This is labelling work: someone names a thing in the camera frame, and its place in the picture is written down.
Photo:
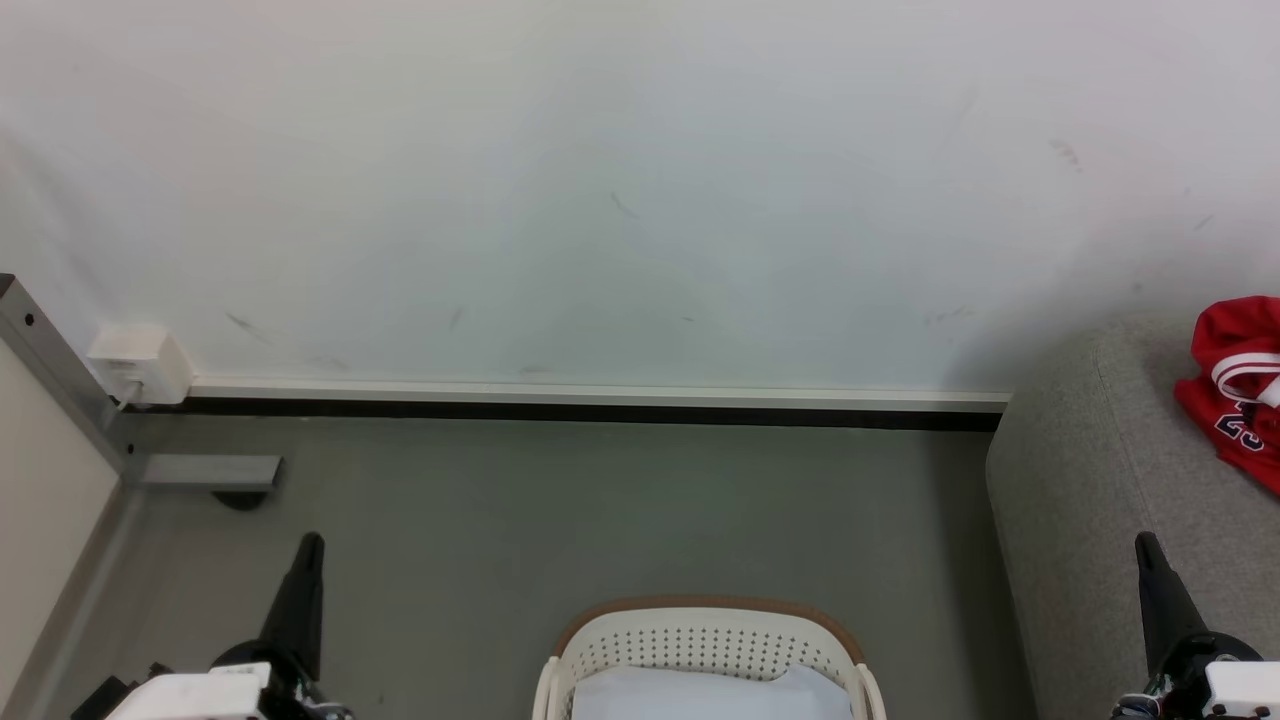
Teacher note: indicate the white wall socket box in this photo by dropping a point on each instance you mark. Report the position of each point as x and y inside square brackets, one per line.
[140, 360]

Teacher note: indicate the white laundry basket brown rim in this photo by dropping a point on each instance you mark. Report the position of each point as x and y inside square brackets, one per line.
[700, 635]

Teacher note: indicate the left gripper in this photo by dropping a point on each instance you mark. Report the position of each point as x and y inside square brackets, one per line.
[200, 695]

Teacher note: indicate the beige partition panel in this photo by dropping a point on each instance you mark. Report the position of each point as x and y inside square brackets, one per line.
[40, 500]

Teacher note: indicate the white and black baseboard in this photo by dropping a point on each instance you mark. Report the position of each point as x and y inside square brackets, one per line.
[600, 402]

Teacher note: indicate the red basketball jersey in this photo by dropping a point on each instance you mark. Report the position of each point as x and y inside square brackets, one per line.
[1235, 400]

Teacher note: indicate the grey fabric seat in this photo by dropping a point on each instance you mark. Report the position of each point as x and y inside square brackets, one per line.
[1100, 520]

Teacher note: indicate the grey metal frame post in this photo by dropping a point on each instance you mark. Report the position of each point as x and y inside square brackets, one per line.
[60, 370]

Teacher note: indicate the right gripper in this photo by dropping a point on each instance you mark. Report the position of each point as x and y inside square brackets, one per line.
[1230, 690]

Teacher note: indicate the pale blue clothing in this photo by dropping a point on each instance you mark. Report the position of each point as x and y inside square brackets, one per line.
[700, 697]

